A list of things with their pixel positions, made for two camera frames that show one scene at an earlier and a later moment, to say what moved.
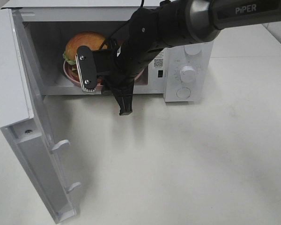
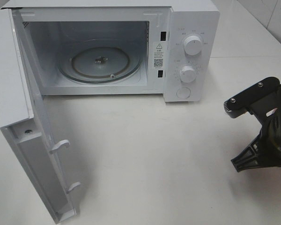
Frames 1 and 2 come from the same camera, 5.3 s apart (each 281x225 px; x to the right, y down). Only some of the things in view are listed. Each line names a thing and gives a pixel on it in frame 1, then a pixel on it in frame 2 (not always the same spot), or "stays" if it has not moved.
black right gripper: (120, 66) to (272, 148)
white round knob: (188, 73) stays
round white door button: (183, 93) stays
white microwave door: (22, 116) stays
